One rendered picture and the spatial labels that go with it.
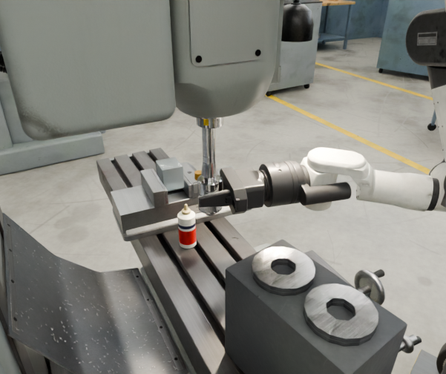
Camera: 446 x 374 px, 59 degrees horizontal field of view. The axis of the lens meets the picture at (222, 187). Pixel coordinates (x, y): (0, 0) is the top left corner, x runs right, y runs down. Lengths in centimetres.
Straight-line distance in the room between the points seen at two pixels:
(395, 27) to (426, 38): 594
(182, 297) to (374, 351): 41
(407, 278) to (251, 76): 200
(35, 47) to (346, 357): 48
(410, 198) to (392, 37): 604
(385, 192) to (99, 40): 58
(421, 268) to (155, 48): 225
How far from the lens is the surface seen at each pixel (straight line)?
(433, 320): 228
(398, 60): 680
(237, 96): 61
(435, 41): 83
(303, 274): 57
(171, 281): 84
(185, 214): 88
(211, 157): 71
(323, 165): 78
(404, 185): 82
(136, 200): 99
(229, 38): 56
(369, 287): 132
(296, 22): 77
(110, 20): 48
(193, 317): 77
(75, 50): 48
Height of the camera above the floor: 153
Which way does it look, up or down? 30 degrees down
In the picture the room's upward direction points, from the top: straight up
